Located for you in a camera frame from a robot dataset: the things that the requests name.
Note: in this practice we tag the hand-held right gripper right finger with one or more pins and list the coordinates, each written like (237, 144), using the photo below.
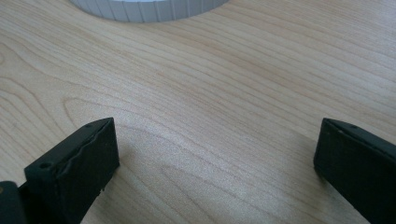
(358, 168)

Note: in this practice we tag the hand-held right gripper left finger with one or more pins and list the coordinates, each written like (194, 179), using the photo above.
(77, 168)

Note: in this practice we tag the white ribbed round container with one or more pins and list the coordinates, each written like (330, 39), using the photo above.
(149, 9)

